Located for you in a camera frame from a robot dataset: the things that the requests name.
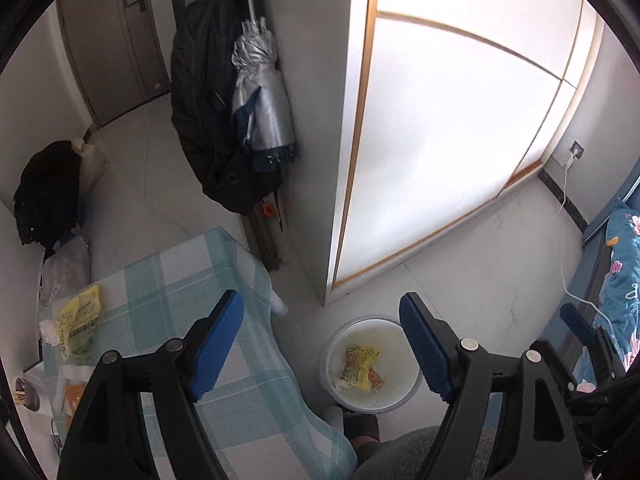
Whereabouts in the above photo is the beige bag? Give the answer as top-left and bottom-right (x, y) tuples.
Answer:
(70, 137), (109, 197)

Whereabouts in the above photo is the white wardrobe with gold trim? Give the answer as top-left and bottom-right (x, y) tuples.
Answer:
(322, 0), (607, 307)

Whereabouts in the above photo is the yellow printed plastic bag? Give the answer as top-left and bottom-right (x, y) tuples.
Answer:
(334, 342), (382, 394)
(57, 283), (104, 359)

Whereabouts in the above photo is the person's dark sock foot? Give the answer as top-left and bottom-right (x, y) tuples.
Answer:
(344, 412), (382, 457)

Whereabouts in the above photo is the white table leg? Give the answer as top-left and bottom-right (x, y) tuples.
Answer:
(269, 284), (290, 319)
(322, 404), (347, 432)

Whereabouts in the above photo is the white round bin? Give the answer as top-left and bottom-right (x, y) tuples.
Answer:
(318, 315), (422, 414)

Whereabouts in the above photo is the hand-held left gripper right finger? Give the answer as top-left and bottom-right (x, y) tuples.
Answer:
(397, 290), (587, 480)

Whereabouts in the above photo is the white tissue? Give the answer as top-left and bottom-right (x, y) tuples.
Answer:
(59, 362), (97, 387)
(39, 317), (64, 346)

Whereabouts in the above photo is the black hanging backpack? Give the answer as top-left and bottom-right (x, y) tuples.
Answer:
(169, 0), (287, 214)

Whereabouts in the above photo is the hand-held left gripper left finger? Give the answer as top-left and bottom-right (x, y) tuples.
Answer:
(56, 289), (246, 480)

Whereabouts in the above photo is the silver folded umbrella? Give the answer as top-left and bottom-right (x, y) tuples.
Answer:
(230, 0), (298, 169)

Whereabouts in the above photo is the grey holder with sticks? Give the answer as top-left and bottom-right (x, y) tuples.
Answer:
(13, 374), (46, 412)

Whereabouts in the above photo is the grey door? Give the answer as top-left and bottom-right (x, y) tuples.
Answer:
(55, 0), (172, 129)

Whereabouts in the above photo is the blue checked tablecloth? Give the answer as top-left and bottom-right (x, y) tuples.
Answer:
(37, 227), (359, 480)

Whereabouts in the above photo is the white charger cable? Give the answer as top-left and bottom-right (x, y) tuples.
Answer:
(556, 156), (617, 332)

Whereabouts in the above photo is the orange packet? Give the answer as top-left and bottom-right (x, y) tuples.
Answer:
(64, 384), (87, 417)

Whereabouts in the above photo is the blue floral blanket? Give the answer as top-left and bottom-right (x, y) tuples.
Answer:
(570, 199), (640, 397)

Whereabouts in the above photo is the black bag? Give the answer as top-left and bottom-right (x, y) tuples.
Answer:
(12, 139), (84, 249)

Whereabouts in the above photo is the clear plastic bag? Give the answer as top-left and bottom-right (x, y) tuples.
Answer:
(39, 234), (92, 307)

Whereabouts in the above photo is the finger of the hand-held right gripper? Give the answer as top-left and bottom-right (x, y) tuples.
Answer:
(560, 303), (627, 379)

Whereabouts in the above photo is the person's grey trouser leg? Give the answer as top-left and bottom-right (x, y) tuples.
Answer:
(353, 424), (497, 480)

